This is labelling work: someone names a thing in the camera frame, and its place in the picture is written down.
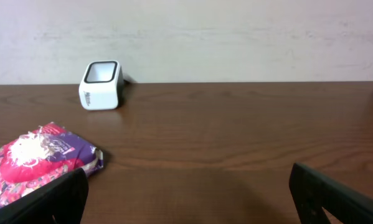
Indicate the white barcode scanner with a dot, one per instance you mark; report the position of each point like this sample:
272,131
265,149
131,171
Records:
102,85

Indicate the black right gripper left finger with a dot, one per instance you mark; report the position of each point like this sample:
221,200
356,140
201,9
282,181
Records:
60,201

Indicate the purple pink liner pack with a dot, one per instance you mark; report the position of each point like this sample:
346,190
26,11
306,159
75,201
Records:
38,157

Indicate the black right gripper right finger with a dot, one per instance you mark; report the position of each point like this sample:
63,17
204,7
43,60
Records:
314,194

